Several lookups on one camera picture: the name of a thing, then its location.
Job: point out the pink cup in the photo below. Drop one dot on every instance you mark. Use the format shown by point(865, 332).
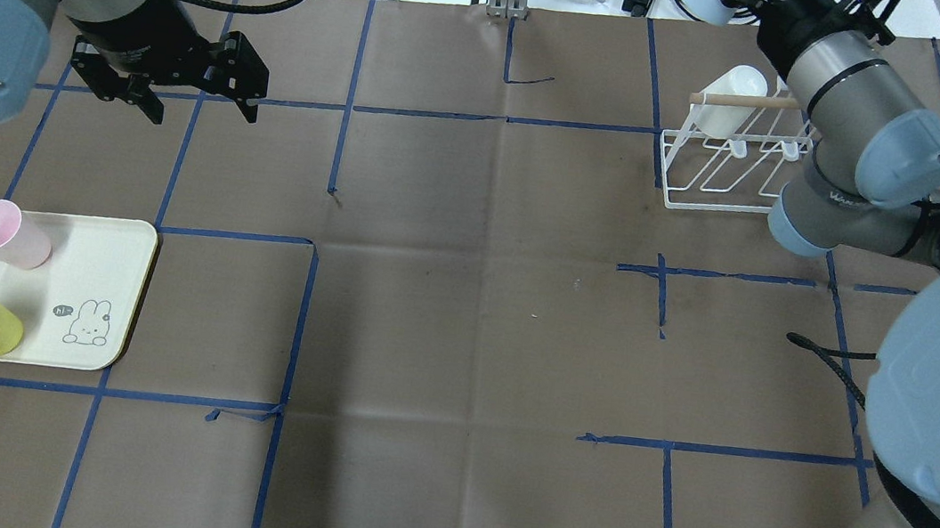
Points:
point(23, 243)

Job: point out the white wire cup rack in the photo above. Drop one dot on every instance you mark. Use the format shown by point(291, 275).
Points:
point(744, 172)

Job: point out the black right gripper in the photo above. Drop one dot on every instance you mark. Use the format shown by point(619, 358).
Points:
point(785, 23)

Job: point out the cream plastic tray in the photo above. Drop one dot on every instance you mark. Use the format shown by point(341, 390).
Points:
point(78, 308)

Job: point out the white ikea cup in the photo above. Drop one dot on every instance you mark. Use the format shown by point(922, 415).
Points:
point(723, 112)

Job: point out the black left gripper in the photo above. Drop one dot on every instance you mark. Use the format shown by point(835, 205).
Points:
point(138, 23)

